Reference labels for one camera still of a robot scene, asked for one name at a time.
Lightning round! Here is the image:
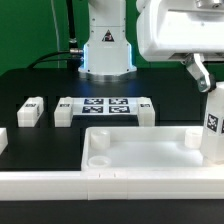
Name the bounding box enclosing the fiducial marker sheet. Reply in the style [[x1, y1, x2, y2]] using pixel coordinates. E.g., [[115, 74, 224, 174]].
[[73, 97, 137, 116]]

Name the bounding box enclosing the black cable bundle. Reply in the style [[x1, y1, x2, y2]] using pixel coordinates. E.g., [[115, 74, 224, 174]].
[[27, 0, 85, 70]]

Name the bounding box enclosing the white front fence bar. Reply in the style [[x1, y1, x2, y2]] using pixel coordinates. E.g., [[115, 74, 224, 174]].
[[0, 169, 224, 201]]

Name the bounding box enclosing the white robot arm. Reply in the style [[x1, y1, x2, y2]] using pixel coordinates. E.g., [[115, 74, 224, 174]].
[[79, 0, 224, 92]]

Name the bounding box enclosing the thin white cable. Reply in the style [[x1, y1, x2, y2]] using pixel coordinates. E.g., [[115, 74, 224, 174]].
[[50, 0, 62, 69]]

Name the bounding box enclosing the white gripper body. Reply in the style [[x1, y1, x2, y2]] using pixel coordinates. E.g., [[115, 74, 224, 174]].
[[136, 0, 224, 62]]

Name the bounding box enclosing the white desk top tray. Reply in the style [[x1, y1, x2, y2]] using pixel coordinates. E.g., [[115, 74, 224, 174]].
[[81, 126, 205, 171]]

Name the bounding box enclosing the white left fence block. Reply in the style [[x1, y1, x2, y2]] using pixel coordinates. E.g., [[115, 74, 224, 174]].
[[0, 128, 8, 155]]

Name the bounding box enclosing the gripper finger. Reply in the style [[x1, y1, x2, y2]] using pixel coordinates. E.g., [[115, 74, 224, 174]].
[[183, 53, 216, 93]]

